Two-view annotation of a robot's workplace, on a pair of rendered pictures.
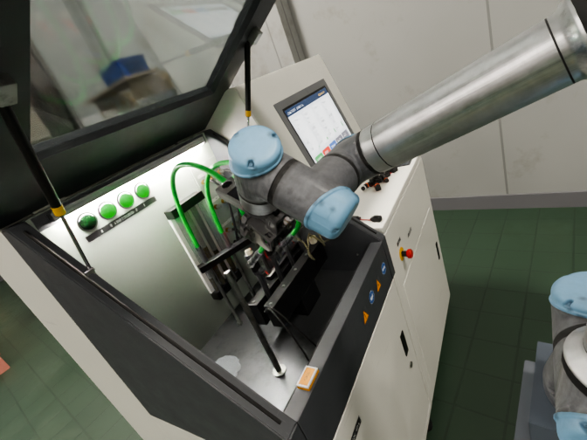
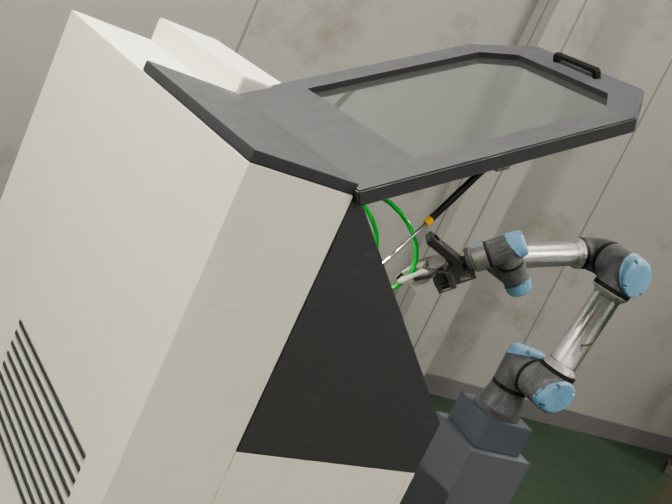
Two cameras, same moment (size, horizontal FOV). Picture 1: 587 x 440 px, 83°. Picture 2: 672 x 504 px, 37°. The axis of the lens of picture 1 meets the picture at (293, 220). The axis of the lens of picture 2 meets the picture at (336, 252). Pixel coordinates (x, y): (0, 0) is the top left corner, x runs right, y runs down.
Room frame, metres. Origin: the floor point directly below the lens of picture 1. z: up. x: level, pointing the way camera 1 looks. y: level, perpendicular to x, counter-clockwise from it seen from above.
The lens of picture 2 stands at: (0.18, 2.75, 1.84)
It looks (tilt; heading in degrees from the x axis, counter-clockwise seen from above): 13 degrees down; 285
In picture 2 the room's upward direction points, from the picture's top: 25 degrees clockwise
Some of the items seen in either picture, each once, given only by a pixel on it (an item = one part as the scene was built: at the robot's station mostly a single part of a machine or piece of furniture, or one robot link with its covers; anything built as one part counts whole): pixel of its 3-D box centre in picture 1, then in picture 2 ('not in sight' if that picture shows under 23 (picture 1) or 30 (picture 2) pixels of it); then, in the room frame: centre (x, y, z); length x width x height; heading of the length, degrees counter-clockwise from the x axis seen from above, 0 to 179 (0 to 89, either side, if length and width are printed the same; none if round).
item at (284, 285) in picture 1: (294, 286); not in sight; (0.95, 0.08, 0.91); 0.34 x 0.10 x 0.15; 142
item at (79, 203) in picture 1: (141, 171); not in sight; (1.02, 0.36, 1.43); 0.54 x 0.03 x 0.02; 142
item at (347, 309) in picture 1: (351, 329); not in sight; (0.71, -0.04, 0.87); 0.62 x 0.04 x 0.16; 142
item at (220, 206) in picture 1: (224, 200); not in sight; (1.21, 0.21, 1.20); 0.13 x 0.03 x 0.31; 142
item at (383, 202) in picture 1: (379, 189); not in sight; (1.32, -0.39, 0.96); 0.70 x 0.22 x 0.03; 142
